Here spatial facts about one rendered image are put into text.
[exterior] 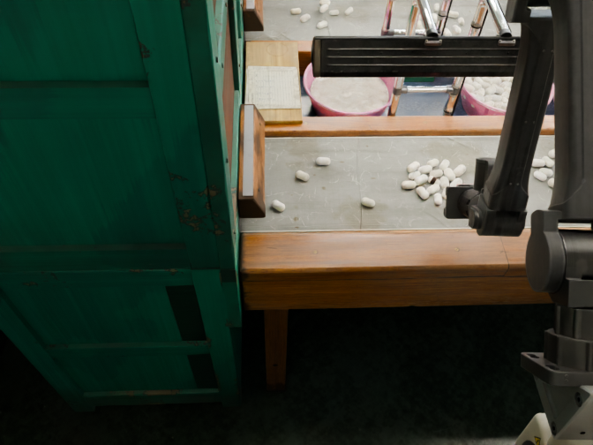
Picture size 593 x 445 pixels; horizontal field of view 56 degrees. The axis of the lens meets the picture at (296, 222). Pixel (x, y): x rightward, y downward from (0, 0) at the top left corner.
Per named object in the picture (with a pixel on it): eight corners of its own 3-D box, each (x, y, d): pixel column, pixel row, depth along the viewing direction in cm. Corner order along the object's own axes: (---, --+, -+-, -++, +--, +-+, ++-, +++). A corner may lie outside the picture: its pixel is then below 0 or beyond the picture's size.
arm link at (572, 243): (567, 321, 62) (617, 323, 62) (571, 230, 62) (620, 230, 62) (536, 307, 72) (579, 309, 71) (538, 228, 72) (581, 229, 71)
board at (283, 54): (302, 124, 146) (303, 120, 145) (244, 124, 145) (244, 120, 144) (296, 44, 166) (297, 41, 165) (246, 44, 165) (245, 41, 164)
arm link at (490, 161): (473, 231, 97) (524, 232, 96) (479, 164, 94) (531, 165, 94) (457, 216, 108) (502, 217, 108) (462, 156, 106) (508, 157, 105)
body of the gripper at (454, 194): (445, 185, 113) (457, 192, 106) (494, 185, 114) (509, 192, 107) (442, 216, 115) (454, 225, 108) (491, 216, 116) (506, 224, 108)
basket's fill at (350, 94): (391, 131, 157) (394, 116, 153) (311, 131, 156) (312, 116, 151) (380, 79, 170) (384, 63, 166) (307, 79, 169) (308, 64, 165)
